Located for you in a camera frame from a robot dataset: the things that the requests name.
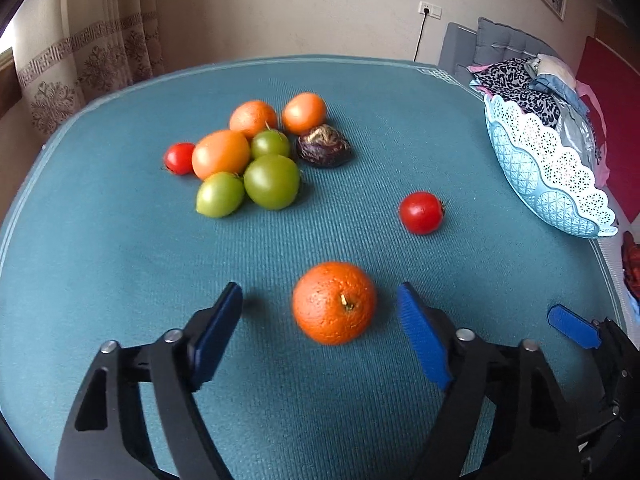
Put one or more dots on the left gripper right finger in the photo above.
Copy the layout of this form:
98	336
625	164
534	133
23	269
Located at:
533	434

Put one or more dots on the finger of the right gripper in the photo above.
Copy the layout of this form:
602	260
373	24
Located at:
574	327

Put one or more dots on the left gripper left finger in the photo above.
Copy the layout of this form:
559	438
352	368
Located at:
135	417

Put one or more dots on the bumpy orange with stem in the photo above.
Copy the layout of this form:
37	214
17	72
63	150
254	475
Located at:
334	303

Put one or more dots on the light green tomato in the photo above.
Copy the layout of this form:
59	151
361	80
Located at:
219	195

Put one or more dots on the small red tomato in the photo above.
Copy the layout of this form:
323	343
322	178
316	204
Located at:
178	158

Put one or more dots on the large green tomato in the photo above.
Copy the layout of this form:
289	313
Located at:
272	181

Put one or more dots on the smooth large orange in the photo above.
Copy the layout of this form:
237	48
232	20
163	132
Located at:
221	151

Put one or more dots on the dark purple shrivelled fruit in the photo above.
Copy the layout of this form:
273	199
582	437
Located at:
324	147

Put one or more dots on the light blue lace basket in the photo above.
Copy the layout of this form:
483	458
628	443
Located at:
547	176

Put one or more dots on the pile of clothes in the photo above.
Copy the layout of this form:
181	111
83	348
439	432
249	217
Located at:
545	86

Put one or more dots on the red cloth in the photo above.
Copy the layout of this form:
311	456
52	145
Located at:
616	85

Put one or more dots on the teal bed mat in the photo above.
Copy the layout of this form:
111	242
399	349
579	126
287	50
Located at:
103	243

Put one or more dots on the grey padded headboard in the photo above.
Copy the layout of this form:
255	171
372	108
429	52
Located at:
488	44

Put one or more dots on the small green tomato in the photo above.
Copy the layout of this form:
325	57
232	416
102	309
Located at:
270	142

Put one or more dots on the patterned beige curtain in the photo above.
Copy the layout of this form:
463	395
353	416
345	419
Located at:
68	53

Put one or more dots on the white wall socket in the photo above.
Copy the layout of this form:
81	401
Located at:
431	10

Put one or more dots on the brown wooden window frame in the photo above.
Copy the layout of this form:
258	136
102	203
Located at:
10	88

